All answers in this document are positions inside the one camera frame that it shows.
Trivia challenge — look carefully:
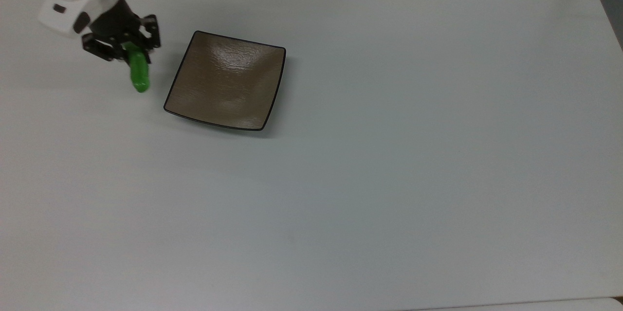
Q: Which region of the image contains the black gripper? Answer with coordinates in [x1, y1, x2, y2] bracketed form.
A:
[81, 0, 162, 64]

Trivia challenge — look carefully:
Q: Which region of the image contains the green cucumber toy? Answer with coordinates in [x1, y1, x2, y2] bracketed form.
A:
[124, 42, 151, 93]

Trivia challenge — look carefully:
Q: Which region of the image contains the square brown ceramic plate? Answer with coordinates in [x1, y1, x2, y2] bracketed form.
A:
[163, 30, 287, 132]

